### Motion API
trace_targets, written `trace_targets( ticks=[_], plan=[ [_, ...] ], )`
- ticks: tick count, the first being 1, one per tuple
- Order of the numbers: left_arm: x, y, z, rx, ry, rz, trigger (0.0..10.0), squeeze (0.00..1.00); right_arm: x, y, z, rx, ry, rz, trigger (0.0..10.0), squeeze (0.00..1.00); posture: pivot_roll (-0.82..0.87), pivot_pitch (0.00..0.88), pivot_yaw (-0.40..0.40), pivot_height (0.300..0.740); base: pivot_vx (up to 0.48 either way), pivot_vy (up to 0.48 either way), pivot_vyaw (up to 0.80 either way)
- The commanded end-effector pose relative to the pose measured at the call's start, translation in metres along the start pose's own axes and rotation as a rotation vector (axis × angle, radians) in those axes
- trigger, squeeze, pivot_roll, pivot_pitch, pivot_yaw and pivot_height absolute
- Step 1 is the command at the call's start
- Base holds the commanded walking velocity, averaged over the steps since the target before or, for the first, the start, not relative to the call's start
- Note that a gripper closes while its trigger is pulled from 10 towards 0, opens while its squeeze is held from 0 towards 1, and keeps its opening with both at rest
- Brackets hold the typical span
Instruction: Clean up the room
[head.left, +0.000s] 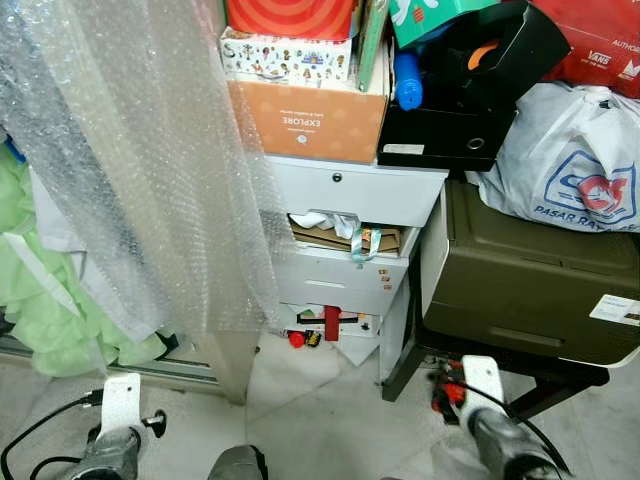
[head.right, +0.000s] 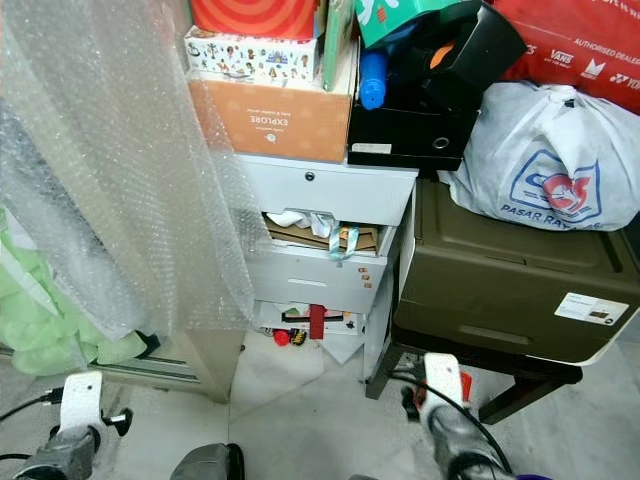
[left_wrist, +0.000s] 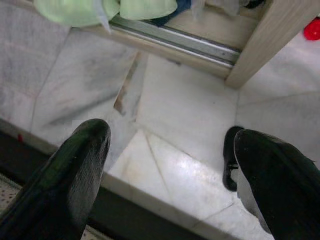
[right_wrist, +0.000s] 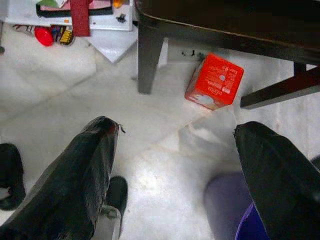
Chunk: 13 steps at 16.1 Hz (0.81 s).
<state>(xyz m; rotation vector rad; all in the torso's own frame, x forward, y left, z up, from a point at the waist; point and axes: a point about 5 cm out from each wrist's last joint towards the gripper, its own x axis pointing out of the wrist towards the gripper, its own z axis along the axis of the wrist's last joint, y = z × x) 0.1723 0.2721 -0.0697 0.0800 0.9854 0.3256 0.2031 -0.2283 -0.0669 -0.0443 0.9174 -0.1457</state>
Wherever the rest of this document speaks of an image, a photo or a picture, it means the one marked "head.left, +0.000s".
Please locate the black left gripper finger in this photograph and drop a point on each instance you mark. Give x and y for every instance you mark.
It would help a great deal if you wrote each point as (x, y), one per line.
(155, 422)

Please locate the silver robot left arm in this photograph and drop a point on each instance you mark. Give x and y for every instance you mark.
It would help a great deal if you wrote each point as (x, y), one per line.
(105, 455)

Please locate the silver robot left leg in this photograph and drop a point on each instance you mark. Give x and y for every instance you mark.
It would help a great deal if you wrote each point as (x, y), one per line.
(238, 463)

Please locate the white paper sheet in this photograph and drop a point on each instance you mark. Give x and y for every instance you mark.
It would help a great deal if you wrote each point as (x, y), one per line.
(355, 352)

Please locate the olive green storage chest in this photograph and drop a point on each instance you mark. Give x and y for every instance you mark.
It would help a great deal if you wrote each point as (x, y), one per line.
(520, 280)

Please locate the upright red item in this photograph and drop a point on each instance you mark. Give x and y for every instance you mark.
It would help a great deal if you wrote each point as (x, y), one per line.
(332, 322)

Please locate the small yellow black item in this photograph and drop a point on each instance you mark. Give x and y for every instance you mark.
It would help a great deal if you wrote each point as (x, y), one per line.
(312, 338)

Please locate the light green plastic bag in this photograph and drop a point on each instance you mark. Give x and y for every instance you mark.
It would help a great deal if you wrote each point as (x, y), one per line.
(50, 300)

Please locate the small red ball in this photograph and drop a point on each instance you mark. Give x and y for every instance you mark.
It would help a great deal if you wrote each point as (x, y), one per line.
(296, 338)

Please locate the brown cardboard piece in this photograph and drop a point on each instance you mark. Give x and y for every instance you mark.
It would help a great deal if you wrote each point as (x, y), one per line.
(340, 240)

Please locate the white drawer cabinet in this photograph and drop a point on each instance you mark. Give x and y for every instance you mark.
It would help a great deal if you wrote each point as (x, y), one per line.
(340, 190)

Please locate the black open box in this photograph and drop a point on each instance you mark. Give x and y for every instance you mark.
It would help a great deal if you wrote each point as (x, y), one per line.
(440, 135)

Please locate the white printed plastic bag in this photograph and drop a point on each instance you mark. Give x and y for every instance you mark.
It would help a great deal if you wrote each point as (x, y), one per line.
(560, 160)

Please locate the clear bubble wrap sheet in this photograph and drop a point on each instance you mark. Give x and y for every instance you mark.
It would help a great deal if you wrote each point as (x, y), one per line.
(120, 150)

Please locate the orange cardboard box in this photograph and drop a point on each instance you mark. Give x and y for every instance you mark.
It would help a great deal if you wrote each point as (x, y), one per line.
(310, 120)

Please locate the blue bottle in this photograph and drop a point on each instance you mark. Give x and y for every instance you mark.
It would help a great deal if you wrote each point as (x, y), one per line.
(408, 85)

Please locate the orange curved object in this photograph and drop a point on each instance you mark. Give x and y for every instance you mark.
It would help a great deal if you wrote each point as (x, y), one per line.
(483, 55)

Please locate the thin green box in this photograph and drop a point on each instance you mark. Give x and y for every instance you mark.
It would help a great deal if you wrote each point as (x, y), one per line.
(372, 40)

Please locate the white cartoon figure box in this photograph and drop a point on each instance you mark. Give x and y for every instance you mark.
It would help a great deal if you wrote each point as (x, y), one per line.
(285, 58)

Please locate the teal box white flowers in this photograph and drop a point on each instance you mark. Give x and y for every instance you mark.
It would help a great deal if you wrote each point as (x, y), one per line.
(440, 18)

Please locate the red concentric circle box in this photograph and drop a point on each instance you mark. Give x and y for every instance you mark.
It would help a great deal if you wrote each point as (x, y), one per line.
(290, 15)

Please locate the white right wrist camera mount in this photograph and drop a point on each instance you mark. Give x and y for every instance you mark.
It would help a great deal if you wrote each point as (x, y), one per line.
(482, 385)

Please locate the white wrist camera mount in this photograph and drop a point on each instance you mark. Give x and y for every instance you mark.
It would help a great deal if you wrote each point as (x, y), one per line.
(120, 405)
(482, 385)

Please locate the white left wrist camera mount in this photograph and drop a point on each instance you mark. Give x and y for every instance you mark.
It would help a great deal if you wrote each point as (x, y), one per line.
(120, 405)

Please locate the beige sliding door frame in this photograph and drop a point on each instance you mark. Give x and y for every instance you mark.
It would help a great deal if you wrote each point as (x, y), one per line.
(230, 370)

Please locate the black table frame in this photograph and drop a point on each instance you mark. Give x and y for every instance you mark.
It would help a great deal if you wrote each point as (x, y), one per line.
(540, 372)

